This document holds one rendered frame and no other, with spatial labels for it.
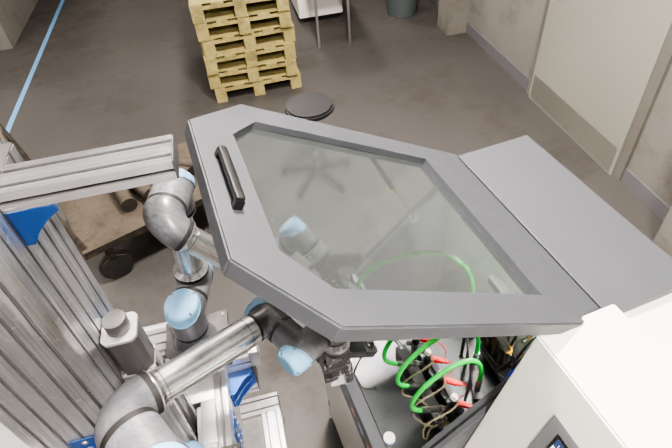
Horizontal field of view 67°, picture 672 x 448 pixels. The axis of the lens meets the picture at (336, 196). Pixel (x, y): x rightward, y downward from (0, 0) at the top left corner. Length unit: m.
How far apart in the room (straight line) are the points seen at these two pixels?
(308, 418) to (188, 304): 1.30
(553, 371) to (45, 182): 1.10
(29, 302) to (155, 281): 2.47
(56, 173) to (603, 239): 1.36
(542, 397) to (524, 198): 0.61
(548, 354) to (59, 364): 1.08
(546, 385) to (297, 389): 1.83
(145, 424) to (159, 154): 0.50
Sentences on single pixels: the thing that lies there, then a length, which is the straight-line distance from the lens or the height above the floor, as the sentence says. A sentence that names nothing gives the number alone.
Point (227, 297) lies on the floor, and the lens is 3.34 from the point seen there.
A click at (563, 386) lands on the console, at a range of 1.27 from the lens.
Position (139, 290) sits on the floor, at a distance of 3.58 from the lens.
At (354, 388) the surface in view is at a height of 0.95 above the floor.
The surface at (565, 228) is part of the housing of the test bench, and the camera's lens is 1.60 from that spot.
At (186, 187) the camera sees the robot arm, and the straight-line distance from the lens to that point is 1.52.
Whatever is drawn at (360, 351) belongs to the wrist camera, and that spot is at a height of 1.38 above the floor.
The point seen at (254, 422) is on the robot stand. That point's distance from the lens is 2.65.
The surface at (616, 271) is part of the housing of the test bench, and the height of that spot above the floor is 1.50.
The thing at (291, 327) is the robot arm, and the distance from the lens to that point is 1.24.
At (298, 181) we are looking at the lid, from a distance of 1.17.
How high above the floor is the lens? 2.59
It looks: 42 degrees down
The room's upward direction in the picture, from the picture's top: 5 degrees counter-clockwise
